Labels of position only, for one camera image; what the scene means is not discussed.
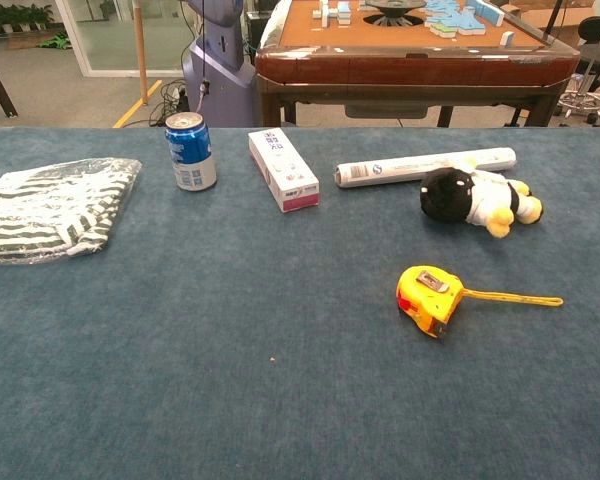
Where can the wooden pole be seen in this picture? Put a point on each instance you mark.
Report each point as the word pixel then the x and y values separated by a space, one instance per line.
pixel 140 50

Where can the blue white soda can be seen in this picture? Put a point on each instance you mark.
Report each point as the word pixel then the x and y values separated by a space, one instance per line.
pixel 190 155

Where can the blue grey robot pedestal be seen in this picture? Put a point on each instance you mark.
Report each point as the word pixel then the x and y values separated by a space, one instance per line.
pixel 220 75

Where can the black mahjong table centre dome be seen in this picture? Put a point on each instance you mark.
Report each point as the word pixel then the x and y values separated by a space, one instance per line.
pixel 395 7

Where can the green object on floor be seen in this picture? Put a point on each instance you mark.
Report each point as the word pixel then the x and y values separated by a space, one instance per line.
pixel 55 41

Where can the striped garment in plastic bag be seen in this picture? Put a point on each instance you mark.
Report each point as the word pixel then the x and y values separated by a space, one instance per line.
pixel 50 210

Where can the white rolled paper tube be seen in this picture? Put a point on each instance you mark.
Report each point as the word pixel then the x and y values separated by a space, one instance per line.
pixel 380 170

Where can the large mahjong tile pile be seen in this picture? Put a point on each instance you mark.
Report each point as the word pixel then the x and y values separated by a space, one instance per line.
pixel 455 20

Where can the blue felt table cover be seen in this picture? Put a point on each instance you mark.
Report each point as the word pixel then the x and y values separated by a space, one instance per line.
pixel 230 350

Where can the brown mahjong table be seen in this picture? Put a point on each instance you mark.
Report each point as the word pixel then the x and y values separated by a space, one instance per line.
pixel 405 67

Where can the row of potted plants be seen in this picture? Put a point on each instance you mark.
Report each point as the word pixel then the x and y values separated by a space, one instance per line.
pixel 15 17

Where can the yellow tape measure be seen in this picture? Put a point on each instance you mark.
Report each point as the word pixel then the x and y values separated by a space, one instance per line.
pixel 430 300

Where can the single mahjong tile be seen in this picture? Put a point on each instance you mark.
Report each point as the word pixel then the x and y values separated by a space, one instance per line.
pixel 507 38

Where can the small mahjong tile stack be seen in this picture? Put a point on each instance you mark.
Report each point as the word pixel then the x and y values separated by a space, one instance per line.
pixel 332 12

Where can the black white yellow plush toy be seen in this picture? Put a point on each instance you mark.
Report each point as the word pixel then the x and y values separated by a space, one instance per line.
pixel 450 195

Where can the white glass partition frame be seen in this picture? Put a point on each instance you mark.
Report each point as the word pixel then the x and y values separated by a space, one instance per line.
pixel 72 45

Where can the white pink cardboard box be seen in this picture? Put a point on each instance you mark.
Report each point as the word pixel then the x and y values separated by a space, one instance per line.
pixel 285 172

